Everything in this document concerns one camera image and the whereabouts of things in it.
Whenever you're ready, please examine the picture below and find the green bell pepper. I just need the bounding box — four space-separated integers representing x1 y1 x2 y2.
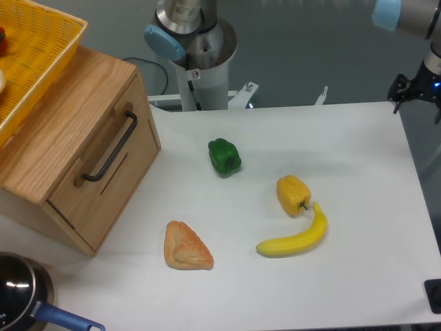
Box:
207 138 242 176

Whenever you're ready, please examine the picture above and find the red item in basket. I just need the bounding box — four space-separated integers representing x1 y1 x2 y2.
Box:
0 27 8 54

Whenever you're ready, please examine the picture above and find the black drawer handle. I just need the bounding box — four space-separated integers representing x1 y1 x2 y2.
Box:
81 110 138 183

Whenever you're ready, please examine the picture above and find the yellow bell pepper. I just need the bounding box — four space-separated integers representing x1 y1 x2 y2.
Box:
276 175 311 217

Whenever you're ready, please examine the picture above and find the black cable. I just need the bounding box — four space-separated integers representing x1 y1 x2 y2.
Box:
122 56 169 96

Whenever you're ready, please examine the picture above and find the black corner object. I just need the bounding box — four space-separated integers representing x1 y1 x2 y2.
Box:
424 279 441 314

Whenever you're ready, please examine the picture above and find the yellow plastic basket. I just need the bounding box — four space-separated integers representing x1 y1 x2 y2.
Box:
1 1 88 143

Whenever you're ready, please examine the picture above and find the triangular pastry bread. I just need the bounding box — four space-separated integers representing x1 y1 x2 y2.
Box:
163 221 214 270

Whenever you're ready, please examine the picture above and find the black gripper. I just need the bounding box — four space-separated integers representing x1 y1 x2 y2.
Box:
387 62 441 124

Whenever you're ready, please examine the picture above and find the black pot with blue handle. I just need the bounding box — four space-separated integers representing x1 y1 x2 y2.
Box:
1 252 105 330

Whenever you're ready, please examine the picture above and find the yellow banana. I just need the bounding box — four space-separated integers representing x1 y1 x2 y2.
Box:
256 202 328 258

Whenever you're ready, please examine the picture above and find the wooden top drawer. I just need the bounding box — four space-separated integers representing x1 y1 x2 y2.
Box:
48 76 161 256

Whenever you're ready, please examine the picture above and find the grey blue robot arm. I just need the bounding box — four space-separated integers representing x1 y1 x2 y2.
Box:
143 1 440 111

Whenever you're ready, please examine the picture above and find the wooden drawer cabinet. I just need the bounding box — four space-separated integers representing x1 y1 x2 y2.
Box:
1 47 142 256

